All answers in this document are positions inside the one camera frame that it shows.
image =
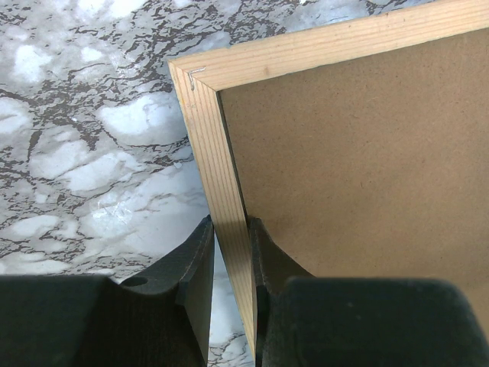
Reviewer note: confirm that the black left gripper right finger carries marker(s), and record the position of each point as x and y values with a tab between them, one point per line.
302	320

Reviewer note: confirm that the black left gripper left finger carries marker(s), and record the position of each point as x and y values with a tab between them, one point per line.
157	317

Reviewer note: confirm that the blue picture frame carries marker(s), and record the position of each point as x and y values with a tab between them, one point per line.
199	78

